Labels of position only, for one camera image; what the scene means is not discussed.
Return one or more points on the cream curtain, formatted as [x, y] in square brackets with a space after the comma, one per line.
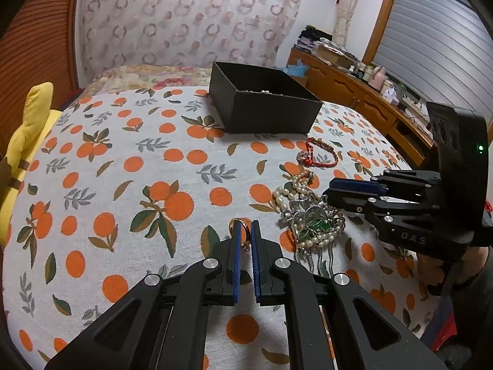
[345, 10]

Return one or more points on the orange print bedspread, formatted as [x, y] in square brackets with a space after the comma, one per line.
[146, 181]

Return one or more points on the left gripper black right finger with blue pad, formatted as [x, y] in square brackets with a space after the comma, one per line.
[332, 323]

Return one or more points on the yellow plush toy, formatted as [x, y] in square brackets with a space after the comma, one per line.
[37, 120]

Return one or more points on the window roller blind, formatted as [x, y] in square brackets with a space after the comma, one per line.
[441, 50]

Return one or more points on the black jewelry box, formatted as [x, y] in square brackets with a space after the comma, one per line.
[253, 99]

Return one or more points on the clutter pile on dresser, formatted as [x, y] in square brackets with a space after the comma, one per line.
[319, 44]

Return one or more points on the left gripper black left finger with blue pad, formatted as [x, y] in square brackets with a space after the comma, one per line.
[160, 323]

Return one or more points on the wooden dresser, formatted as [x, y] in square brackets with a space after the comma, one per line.
[331, 84]

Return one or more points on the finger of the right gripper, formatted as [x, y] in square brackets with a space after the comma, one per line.
[358, 186]
[350, 201]

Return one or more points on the patterned headboard cushion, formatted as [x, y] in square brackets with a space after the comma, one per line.
[191, 33]

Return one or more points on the pink bottle on dresser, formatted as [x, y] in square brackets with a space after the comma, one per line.
[377, 78]

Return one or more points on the silver green tassel hair comb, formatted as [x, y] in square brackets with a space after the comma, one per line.
[315, 227]

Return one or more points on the wooden slatted panel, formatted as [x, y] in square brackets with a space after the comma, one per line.
[37, 46]

